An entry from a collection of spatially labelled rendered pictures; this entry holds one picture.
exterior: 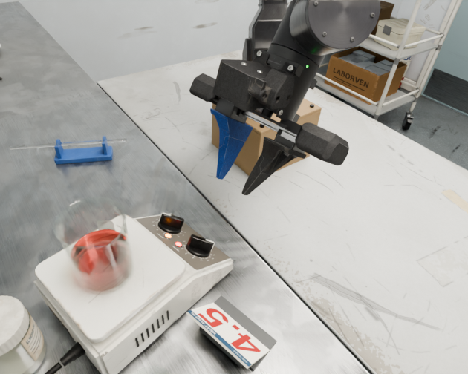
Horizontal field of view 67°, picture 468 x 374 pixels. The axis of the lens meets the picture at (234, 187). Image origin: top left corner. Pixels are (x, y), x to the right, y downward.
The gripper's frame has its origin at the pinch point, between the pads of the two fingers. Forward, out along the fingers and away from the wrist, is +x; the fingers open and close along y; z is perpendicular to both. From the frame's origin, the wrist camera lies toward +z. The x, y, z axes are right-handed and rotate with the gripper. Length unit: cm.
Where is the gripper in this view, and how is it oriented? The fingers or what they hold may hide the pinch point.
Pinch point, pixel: (244, 159)
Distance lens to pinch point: 40.1
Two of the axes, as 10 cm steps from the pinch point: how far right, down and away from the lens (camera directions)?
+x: -4.3, 8.8, 2.1
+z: -5.1, -0.4, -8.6
